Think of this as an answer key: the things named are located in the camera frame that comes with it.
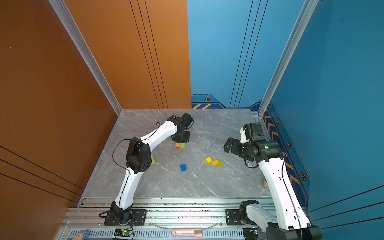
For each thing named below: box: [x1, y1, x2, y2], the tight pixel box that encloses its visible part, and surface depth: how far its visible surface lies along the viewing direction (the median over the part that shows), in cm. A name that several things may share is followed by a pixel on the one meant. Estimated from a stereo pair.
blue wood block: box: [180, 164, 187, 172], surface depth 93 cm
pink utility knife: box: [172, 228, 203, 238], surface depth 71 cm
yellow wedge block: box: [212, 159, 223, 167], surface depth 93 cm
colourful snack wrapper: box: [72, 229, 90, 240], surface depth 69 cm
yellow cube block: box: [205, 156, 213, 165], surface depth 93 cm
